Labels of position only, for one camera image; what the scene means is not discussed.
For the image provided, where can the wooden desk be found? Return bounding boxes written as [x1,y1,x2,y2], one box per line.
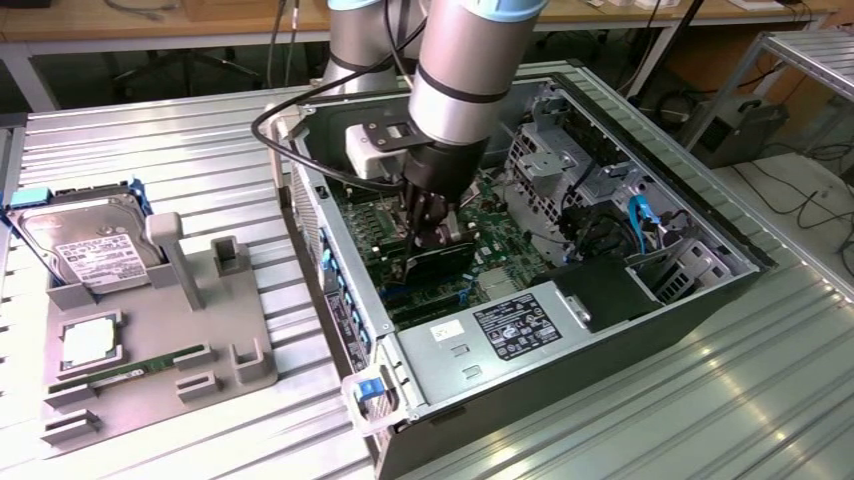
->
[0,0,841,49]

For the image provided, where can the black wire bundle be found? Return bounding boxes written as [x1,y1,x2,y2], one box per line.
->
[558,208,646,262]

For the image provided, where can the metal slat side table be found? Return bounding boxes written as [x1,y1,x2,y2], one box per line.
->
[738,31,854,129]

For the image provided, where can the green motherboard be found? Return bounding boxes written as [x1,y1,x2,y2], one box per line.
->
[332,167,572,331]

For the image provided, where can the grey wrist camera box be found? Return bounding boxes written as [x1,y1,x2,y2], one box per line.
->
[343,121,430,180]

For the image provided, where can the blue card retention tabs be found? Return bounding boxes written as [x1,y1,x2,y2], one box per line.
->
[317,226,373,360]

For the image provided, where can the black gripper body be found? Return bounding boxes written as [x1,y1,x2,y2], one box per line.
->
[399,135,494,205]

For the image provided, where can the silver CPU chip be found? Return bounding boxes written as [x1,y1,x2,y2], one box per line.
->
[57,318,120,372]

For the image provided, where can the black fan shroud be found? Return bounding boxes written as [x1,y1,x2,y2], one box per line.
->
[524,254,667,335]

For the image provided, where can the black graphics card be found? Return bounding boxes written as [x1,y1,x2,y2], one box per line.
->
[398,238,480,292]

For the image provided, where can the silver hard disk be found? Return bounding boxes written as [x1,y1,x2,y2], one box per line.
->
[16,189,168,297]

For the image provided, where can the black RAM slot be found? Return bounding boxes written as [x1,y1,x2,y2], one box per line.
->
[343,183,406,205]

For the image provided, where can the black cable on white table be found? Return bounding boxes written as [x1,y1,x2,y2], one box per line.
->
[728,163,854,237]

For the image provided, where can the black office chair base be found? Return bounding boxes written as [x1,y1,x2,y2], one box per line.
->
[109,44,263,104]

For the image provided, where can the robot gripper cable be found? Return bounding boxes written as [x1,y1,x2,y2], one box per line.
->
[249,0,432,195]

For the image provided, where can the grey equipment box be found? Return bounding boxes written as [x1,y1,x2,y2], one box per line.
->
[682,97,790,170]

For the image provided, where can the silver chipset heatsink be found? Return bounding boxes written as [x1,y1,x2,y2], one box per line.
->
[475,271,530,295]

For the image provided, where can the black open PC case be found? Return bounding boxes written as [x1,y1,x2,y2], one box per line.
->
[265,58,782,480]

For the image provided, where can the grey power supply unit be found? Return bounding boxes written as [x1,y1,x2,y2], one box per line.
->
[392,279,596,407]

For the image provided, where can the blue disk wire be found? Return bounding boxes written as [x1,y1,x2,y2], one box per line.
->
[624,193,654,257]

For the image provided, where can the grey parts rack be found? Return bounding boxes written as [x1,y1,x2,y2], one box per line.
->
[39,210,281,447]

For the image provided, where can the metal disk bay cage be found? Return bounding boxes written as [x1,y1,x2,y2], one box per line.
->
[504,121,606,257]

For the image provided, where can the black expansion slot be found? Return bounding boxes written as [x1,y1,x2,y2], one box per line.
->
[386,293,470,322]

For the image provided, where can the blue case latch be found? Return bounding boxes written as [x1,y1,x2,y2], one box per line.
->
[351,379,387,402]

